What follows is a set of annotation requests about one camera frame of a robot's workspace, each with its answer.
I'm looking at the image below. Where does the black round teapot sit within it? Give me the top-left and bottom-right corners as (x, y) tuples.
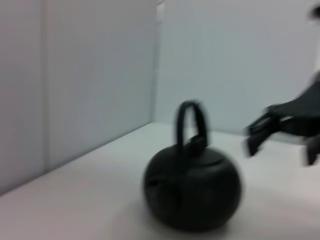
(142, 99), (244, 232)

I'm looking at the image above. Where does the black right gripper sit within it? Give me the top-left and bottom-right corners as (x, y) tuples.
(241, 72), (320, 167)

